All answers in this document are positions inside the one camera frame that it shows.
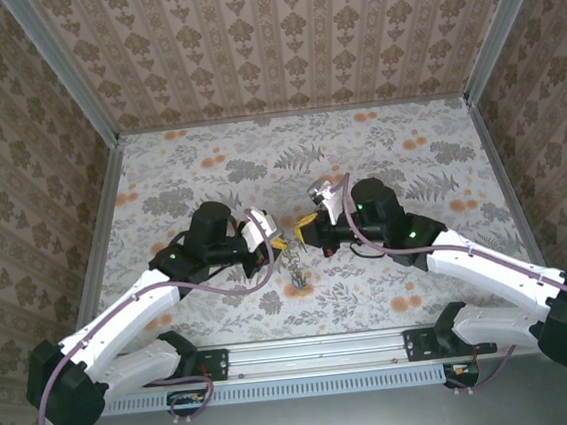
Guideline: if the black mounting plate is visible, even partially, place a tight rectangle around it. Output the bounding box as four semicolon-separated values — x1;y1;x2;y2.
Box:
188;345;231;383
402;325;449;362

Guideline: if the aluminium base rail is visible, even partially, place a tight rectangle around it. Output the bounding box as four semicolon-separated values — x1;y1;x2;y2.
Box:
143;319;499;391

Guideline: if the grey metal base plate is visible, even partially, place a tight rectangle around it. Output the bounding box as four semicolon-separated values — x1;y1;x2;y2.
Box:
44;350;567;425

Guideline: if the aluminium corner post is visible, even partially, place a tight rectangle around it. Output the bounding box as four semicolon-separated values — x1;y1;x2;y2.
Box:
453;0;564;106
0;0;122;152

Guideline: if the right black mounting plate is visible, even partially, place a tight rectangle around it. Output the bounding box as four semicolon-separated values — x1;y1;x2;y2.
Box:
402;325;449;362

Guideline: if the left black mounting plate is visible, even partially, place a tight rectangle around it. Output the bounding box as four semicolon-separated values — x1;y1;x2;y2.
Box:
188;345;231;383

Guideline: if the small electronics board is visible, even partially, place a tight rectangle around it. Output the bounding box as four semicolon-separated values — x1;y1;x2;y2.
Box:
168;389;209;410
447;361;482;384

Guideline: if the white slotted cable duct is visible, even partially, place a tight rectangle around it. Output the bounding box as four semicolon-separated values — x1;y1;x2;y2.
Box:
109;356;482;419

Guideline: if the aluminium side rail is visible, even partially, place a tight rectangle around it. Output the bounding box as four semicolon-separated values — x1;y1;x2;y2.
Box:
463;89;567;425
0;134;152;425

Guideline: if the metal hoop with split rings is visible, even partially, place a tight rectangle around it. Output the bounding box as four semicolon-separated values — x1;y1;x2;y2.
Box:
279;237;313;294

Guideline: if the floral patterned table cover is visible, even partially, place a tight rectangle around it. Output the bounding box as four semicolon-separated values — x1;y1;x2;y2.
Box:
62;91;549;366

